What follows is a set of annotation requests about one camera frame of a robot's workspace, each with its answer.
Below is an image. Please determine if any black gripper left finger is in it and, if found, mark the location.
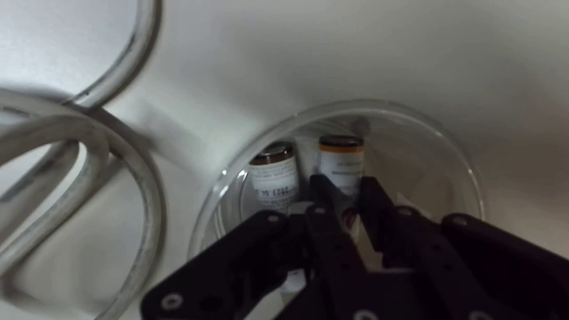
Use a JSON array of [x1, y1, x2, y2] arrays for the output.
[[141, 174, 369, 320]]

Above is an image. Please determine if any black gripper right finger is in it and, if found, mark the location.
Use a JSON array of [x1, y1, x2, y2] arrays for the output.
[[358, 176, 569, 320]]

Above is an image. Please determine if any small orange-label bottle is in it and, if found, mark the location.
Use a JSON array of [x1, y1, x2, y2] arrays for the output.
[[317, 135, 365, 197]]

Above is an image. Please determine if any clear glass bowl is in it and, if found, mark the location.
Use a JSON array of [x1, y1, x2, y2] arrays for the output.
[[189, 100, 486, 258]]

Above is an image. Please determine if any small white bottle in bowl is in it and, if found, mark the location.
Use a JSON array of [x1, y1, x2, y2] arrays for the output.
[[250, 141, 300, 212]]

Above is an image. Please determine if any white power cable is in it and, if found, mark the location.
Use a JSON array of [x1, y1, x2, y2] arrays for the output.
[[0, 0, 168, 320]]

